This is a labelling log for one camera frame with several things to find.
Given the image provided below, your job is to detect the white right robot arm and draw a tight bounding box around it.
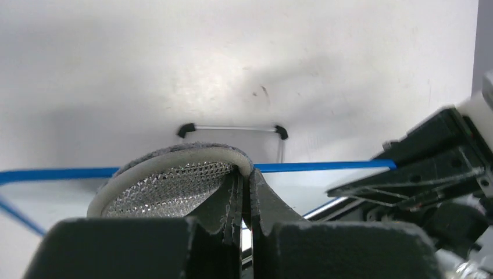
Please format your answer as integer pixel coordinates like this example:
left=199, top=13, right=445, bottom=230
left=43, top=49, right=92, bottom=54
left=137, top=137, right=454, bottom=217
left=306, top=71, right=492, bottom=278

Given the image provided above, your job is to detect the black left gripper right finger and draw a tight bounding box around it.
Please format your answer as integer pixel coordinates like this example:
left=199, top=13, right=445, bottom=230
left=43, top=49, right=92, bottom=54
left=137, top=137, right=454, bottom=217
left=249, top=170, right=444, bottom=278

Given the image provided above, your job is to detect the blue framed whiteboard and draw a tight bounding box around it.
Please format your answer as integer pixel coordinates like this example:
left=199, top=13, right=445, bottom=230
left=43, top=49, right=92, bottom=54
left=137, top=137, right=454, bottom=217
left=0, top=122, right=398, bottom=266

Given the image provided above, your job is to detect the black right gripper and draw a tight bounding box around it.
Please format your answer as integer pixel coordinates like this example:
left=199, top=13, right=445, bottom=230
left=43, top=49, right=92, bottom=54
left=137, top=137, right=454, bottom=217
left=304, top=71, right=493, bottom=270

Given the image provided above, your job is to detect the grey mesh eraser sponge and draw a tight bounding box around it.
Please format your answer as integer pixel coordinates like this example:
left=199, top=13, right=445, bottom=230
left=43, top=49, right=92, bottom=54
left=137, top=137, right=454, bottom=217
left=87, top=142, right=253, bottom=218

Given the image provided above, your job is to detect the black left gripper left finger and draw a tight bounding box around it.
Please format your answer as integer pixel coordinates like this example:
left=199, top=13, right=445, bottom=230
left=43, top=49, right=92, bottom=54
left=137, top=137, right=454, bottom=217
left=24, top=173, right=244, bottom=278

